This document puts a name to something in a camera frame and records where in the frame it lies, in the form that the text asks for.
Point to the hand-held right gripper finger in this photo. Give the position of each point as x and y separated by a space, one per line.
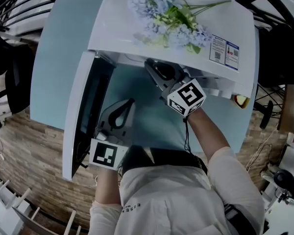
177 71
156 79

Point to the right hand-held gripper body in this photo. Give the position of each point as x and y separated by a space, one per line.
186 97

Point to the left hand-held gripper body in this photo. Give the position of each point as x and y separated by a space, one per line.
105 153

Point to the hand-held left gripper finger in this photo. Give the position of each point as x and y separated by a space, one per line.
106 115
129 117

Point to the white microwave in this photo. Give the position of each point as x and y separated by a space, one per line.
161 16

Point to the person's left forearm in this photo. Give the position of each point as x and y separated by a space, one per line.
107 187

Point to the person's right forearm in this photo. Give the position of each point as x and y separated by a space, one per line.
205 133

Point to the person's black trousers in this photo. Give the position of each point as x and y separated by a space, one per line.
142 158

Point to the blue white label sticker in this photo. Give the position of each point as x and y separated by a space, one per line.
224 53

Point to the pale blue artificial flowers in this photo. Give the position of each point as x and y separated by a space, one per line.
166 21

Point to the pale bread slice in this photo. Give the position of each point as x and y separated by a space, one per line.
240 99

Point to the yellow tray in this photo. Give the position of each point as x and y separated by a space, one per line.
245 104

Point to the person's white shirt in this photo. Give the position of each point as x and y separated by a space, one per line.
171 199

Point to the black mesh office chair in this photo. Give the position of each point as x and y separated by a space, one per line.
269 77
17 82

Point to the white power strip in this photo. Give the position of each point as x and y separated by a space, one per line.
0 153

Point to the wooden side table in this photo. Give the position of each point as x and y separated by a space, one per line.
292 106

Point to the white rack with wooden pegs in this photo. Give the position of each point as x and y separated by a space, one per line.
5 204

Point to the black headset device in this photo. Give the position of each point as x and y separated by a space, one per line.
286 180

